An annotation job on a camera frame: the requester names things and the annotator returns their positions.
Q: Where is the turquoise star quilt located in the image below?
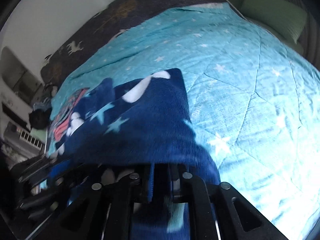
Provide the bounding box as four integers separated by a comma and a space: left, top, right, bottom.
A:
53, 3, 319, 239

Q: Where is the white wall shelf unit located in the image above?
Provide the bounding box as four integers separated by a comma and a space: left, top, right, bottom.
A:
0, 45, 47, 156

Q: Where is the navy fleece star-patterned garment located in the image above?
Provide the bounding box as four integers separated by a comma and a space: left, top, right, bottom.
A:
47, 68, 222, 240

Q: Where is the dark deer-pattern blanket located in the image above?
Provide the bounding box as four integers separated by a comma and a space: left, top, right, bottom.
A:
41, 0, 241, 86

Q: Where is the pink striped small garment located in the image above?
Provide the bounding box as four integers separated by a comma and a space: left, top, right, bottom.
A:
48, 88, 88, 147

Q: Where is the black bag on floor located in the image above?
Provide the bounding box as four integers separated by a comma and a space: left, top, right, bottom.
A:
29, 108, 52, 130

